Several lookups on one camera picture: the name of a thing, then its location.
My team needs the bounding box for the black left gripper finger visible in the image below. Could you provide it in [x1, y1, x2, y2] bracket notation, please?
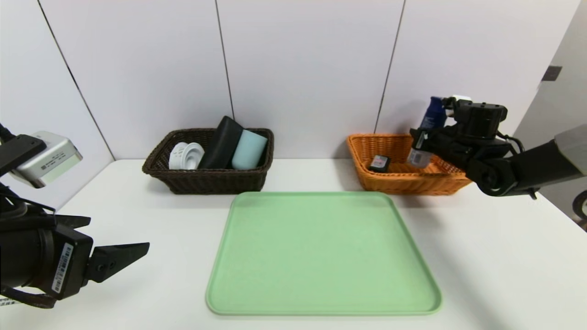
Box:
[85, 242, 150, 283]
[55, 214, 91, 229]

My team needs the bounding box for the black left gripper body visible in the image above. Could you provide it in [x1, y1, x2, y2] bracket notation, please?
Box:
[0, 223, 94, 301]

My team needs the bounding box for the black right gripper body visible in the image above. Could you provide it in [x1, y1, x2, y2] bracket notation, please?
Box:
[409, 127, 457, 159]

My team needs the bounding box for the blue capped spray can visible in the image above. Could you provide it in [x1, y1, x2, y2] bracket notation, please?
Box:
[406, 96, 446, 168]

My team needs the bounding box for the small black red tin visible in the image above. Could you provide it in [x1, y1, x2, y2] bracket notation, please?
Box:
[368, 155, 392, 174]

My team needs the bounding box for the white plastic round container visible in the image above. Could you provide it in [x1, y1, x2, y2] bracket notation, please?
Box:
[169, 142, 205, 171]

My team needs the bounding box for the black glasses case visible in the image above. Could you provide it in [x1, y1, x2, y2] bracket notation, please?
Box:
[198, 115, 244, 169]

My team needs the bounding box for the blue-grey plastic cup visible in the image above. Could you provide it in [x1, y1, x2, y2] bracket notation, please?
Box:
[231, 130, 268, 171]

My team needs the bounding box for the orange wicker basket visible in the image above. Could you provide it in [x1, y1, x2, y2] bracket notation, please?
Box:
[346, 133, 473, 196]

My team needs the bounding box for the dark brown wicker basket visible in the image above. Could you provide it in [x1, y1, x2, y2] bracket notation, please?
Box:
[142, 128, 275, 195]

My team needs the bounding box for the light green plastic tray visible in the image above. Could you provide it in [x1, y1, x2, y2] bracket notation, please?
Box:
[206, 191, 443, 316]

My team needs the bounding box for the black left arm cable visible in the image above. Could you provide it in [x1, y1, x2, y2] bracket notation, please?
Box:
[0, 285, 59, 309]

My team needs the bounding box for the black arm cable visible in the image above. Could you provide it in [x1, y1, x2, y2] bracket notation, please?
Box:
[497, 132, 526, 154]
[0, 285, 59, 309]

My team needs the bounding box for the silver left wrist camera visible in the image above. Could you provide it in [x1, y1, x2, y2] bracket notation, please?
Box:
[9, 131, 83, 189]

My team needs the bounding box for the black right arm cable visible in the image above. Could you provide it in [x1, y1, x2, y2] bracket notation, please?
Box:
[497, 132, 526, 154]

